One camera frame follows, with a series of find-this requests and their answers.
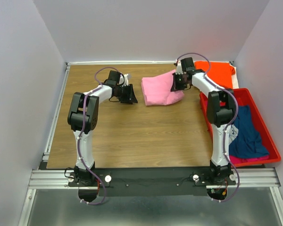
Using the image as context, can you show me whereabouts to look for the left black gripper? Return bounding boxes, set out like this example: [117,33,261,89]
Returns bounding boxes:
[116,84,137,104]

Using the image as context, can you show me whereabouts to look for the light pink t shirt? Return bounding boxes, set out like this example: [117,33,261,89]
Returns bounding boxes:
[141,70,184,106]

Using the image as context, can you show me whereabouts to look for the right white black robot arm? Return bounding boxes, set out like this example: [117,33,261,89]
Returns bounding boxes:
[171,57,238,185]

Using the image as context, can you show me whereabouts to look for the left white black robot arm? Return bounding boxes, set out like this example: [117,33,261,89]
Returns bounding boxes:
[67,67,138,186]

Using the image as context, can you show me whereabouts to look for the folded orange t shirt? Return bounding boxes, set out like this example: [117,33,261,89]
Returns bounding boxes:
[194,61,235,89]

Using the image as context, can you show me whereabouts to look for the navy blue t shirt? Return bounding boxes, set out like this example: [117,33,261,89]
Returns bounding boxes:
[229,105,269,159]

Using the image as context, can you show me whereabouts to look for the magenta t shirt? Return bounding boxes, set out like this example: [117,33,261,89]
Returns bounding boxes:
[230,155,269,165]

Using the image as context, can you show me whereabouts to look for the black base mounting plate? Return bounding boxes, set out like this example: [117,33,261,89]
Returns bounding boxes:
[64,167,236,203]

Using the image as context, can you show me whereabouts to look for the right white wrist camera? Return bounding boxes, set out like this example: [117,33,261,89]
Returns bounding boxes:
[175,61,184,75]

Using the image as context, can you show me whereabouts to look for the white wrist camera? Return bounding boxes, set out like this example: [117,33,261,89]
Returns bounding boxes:
[175,61,184,75]
[119,74,131,87]

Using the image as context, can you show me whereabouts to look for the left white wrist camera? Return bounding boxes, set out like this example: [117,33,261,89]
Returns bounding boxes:
[119,74,131,87]

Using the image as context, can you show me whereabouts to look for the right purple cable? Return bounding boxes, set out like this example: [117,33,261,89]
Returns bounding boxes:
[174,52,241,203]

